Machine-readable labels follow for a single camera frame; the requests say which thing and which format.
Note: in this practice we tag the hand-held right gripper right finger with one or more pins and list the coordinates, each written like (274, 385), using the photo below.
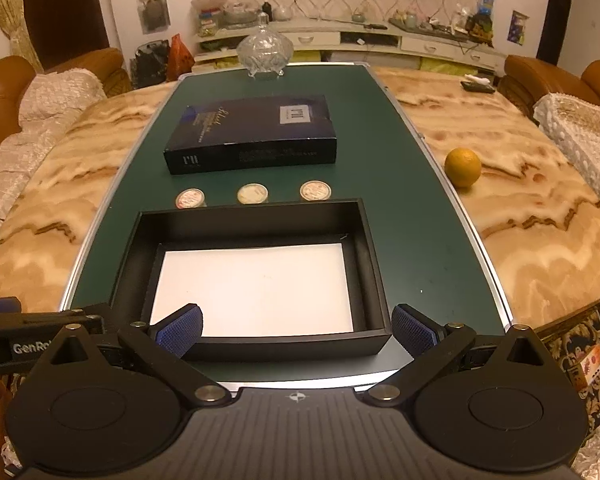
(413, 331)

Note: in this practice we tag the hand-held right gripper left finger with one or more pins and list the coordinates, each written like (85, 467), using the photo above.
(182, 331)

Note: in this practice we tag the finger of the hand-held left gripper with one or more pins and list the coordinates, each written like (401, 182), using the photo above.
(0, 305)

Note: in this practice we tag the black gift box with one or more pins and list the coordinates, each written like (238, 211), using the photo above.
(130, 260)

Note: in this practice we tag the small round tin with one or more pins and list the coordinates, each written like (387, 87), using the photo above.
(190, 198)
(316, 190)
(252, 193)

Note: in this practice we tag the dark blue box lid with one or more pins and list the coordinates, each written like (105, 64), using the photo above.
(250, 125)

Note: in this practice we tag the marble desktop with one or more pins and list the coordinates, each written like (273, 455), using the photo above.
(530, 240)

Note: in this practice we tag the white paper sheet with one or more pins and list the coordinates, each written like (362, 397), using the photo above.
(255, 290)

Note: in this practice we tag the green board with metal edge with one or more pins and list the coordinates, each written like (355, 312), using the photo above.
(405, 185)

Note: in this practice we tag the orange fruit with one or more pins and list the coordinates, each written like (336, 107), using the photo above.
(462, 168)

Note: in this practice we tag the brown leather sofa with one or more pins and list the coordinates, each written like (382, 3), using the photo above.
(2, 95)

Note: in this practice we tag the white lace sofa cover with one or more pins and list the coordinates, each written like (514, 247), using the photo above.
(55, 92)

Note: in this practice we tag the black remote control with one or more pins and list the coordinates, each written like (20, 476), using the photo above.
(478, 87)

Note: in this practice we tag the white lace armchair cover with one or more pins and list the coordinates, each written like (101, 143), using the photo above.
(580, 130)

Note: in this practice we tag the black plastic bag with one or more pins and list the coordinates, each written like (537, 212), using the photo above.
(150, 62)

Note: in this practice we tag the orange plastic bag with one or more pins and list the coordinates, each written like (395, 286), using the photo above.
(180, 57)

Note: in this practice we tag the gold curtain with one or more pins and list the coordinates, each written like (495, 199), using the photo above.
(17, 25)

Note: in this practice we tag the brown leather armchair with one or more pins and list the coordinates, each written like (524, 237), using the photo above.
(530, 72)

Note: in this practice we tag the white television cabinet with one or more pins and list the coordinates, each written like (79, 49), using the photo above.
(420, 42)

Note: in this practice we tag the glass candy jar with lid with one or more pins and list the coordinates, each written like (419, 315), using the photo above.
(265, 50)

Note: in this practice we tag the dark wooden door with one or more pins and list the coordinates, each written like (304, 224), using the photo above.
(65, 10)

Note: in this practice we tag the white teapot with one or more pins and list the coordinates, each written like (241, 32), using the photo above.
(283, 11)

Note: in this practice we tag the blue snack bag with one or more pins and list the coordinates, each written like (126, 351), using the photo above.
(486, 4)

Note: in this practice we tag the blue wall poster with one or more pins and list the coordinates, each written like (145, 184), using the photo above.
(519, 27)

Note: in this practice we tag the wall niche with vase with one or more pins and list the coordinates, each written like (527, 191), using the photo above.
(153, 10)

